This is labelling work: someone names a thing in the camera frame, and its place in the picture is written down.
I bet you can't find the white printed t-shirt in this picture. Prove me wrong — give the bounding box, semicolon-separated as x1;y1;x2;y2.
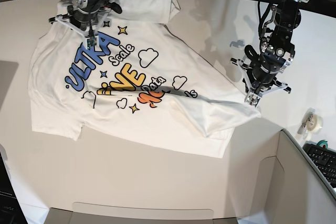
28;0;260;158

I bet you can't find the clear tape dispenser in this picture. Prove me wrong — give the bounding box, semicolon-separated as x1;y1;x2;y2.
297;108;323;141

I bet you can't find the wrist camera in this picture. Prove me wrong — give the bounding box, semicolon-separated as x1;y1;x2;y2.
245;91;261;108
85;35;99;48

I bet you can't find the green tape roll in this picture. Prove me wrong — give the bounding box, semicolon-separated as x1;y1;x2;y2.
316;140;328;149

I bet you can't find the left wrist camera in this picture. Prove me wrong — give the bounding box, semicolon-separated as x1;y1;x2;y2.
245;91;261;108

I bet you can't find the black computer keyboard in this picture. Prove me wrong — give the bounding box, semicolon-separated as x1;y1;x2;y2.
303;144;336;188

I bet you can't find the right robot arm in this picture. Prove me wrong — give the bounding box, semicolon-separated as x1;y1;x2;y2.
49;0;122;45

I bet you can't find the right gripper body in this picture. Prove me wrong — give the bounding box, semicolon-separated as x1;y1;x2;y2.
48;7;111;38

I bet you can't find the grey partition panel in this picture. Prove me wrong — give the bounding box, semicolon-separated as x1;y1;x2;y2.
45;130;335;223

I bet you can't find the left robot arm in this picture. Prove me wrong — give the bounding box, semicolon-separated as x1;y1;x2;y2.
230;0;309;106

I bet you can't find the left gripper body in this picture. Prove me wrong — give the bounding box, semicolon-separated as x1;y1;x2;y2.
230;58;291;97

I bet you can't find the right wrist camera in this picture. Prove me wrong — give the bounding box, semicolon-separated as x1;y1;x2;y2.
85;35;99;48

